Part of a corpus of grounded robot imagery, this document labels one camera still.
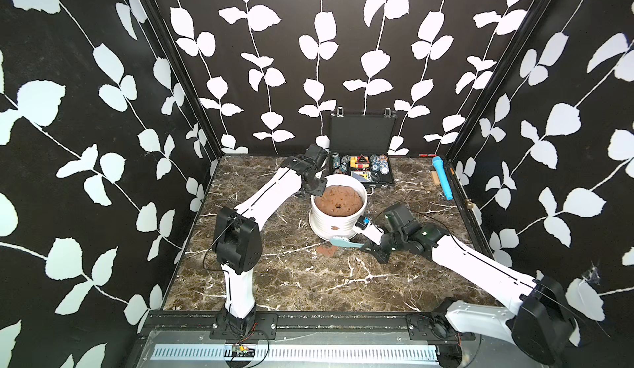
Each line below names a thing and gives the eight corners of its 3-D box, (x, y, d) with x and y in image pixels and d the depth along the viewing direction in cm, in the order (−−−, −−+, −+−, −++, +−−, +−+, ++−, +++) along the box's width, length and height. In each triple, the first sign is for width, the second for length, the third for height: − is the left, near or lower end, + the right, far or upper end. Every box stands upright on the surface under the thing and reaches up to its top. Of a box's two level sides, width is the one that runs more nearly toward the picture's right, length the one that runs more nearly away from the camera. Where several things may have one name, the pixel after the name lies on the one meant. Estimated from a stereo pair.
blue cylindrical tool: (447, 200, 106) (449, 196, 104) (431, 160, 122) (433, 156, 120) (454, 200, 106) (457, 196, 104) (438, 160, 122) (440, 156, 120)
